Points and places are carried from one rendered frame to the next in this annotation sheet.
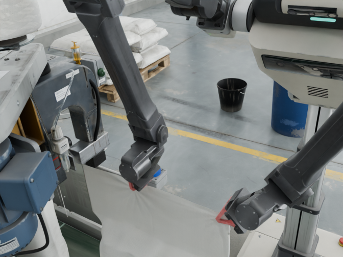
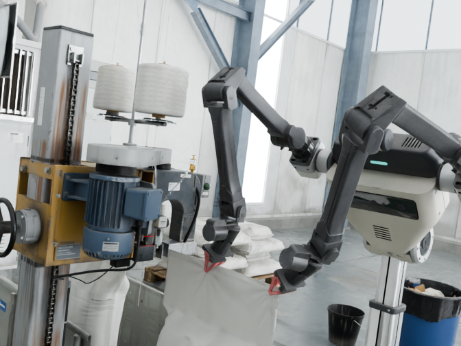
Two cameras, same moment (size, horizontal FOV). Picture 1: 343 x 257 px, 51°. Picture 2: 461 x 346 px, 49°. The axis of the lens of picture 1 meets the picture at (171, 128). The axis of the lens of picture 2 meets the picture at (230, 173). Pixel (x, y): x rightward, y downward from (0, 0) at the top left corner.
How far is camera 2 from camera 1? 89 cm
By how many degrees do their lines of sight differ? 28
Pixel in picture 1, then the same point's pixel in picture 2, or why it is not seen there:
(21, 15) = (175, 104)
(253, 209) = (291, 250)
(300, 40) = (363, 177)
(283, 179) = (318, 238)
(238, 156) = not seen: outside the picture
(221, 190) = not seen: outside the picture
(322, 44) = (377, 180)
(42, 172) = (154, 197)
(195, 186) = not seen: outside the picture
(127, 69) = (228, 149)
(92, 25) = (215, 114)
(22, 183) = (143, 193)
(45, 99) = (161, 183)
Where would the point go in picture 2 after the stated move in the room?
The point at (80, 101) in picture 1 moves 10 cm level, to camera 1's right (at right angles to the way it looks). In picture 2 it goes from (184, 201) to (210, 204)
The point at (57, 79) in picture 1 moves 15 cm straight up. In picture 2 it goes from (174, 174) to (179, 133)
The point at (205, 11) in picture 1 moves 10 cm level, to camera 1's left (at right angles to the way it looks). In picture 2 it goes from (293, 141) to (265, 138)
